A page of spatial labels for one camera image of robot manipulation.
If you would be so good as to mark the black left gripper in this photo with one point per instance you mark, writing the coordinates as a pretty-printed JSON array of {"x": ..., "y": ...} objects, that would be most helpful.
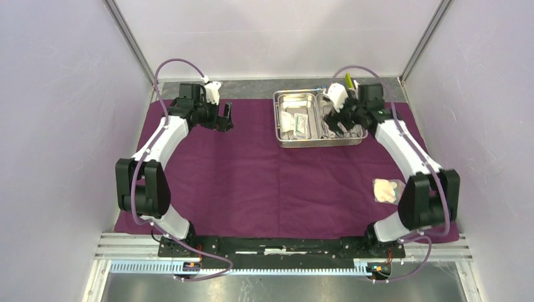
[{"x": 222, "y": 124}]

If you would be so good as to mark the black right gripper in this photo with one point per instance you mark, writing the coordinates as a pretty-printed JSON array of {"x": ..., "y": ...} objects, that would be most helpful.
[{"x": 347, "y": 125}]

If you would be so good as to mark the steel two-compartment tray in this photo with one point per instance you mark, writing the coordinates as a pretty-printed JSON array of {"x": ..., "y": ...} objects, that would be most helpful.
[{"x": 312, "y": 103}]

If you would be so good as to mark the white gauze packet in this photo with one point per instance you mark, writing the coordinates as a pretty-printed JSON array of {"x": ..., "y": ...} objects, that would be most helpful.
[{"x": 287, "y": 122}]

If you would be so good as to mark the maroon cloth wrap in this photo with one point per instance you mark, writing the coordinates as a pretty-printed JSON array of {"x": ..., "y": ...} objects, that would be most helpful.
[{"x": 243, "y": 184}]

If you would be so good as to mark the white gauze pad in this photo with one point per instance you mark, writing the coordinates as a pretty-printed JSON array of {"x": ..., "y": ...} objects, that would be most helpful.
[{"x": 388, "y": 191}]

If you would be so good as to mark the green suture packet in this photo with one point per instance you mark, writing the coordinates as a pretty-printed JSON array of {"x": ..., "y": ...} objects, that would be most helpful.
[{"x": 301, "y": 131}]

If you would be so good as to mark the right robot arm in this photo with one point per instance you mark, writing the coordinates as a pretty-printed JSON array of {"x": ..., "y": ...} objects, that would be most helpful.
[{"x": 428, "y": 204}]

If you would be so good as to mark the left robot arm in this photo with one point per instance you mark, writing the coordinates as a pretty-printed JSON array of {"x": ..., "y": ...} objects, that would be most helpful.
[{"x": 141, "y": 184}]

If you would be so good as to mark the steel needle holder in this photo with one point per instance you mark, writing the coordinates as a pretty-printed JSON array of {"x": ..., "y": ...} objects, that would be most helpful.
[{"x": 355, "y": 132}]

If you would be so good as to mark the yellow-green plastic block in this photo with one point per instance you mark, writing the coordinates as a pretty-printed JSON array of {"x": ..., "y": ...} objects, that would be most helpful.
[{"x": 349, "y": 81}]

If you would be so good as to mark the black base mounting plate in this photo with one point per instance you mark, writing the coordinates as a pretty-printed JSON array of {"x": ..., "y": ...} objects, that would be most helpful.
[{"x": 278, "y": 253}]

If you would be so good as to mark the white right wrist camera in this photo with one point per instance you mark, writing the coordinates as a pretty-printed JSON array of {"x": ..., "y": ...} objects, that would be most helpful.
[{"x": 336, "y": 94}]

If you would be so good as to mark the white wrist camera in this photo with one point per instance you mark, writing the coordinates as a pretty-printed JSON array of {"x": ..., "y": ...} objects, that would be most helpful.
[
  {"x": 212, "y": 90},
  {"x": 336, "y": 94}
]

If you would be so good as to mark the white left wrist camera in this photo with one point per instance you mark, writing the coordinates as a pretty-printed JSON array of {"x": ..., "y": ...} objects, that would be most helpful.
[{"x": 212, "y": 90}]

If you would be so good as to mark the aluminium frame post right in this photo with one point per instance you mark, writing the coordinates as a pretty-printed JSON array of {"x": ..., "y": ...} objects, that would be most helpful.
[{"x": 430, "y": 30}]

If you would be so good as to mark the aluminium front frame rail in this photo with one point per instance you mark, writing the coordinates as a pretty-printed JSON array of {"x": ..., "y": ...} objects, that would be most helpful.
[{"x": 152, "y": 268}]

